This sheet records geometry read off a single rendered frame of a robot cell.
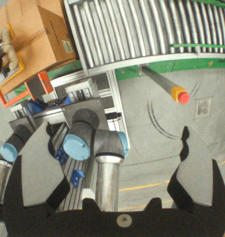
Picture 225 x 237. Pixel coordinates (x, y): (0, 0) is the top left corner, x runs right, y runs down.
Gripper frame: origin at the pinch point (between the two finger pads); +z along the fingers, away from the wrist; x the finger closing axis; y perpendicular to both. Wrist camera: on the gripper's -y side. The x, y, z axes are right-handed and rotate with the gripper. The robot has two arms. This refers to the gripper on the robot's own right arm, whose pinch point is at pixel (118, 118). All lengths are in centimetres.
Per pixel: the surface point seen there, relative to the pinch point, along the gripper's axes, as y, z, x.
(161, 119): 88, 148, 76
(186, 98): 14, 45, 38
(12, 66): -5, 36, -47
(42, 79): 2.1, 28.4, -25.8
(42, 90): 6.4, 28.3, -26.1
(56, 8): -49, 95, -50
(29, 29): -25, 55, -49
